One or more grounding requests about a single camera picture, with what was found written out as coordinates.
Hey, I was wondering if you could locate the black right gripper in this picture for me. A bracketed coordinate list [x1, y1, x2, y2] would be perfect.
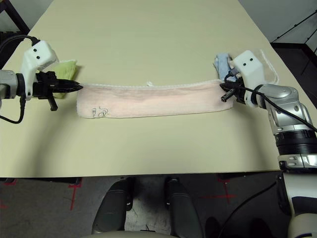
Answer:
[219, 77, 246, 104]

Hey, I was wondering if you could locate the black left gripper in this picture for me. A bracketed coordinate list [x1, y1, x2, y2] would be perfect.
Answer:
[32, 71, 84, 112]

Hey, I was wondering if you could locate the pink towel with print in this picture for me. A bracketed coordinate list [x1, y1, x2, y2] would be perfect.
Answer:
[76, 79, 234, 120]

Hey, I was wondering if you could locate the green folded towel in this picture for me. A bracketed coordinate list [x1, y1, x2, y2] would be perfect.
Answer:
[51, 59, 78, 99]

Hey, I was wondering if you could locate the blue folded towel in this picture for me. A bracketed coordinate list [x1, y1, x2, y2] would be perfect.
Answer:
[213, 52, 240, 82]

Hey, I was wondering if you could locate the beige folded towel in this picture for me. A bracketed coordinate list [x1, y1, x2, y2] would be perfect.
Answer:
[229, 49, 280, 84]

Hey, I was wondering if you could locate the black foam floor mat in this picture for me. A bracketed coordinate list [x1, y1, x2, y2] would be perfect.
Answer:
[0, 31, 22, 71]

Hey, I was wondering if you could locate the dark low cabinet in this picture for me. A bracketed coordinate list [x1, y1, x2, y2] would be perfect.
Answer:
[269, 42, 317, 84]

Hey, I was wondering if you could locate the black tripod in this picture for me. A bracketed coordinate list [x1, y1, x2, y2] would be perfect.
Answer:
[271, 7, 317, 54]

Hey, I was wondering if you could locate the grey robot right leg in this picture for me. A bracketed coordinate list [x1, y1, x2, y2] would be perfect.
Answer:
[164, 175, 207, 238]

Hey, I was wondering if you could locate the grey robot leg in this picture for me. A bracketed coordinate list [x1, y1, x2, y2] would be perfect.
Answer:
[91, 176, 136, 235]
[164, 175, 207, 238]

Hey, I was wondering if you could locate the grey robot left leg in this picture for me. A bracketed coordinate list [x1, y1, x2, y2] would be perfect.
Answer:
[91, 176, 136, 235]

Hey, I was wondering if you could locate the grey robot torso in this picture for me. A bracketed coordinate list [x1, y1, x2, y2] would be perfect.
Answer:
[96, 232, 174, 238]

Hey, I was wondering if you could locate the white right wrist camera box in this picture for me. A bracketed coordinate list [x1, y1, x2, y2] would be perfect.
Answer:
[232, 50, 267, 108]

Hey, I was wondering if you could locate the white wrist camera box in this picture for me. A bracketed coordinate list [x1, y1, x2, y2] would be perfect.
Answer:
[232, 50, 267, 108]
[20, 41, 60, 101]

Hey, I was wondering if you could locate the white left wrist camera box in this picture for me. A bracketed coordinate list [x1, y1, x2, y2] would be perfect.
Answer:
[20, 41, 60, 101]

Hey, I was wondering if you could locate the wooden side table black frame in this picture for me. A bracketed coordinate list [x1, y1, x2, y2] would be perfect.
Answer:
[0, 0, 31, 34]

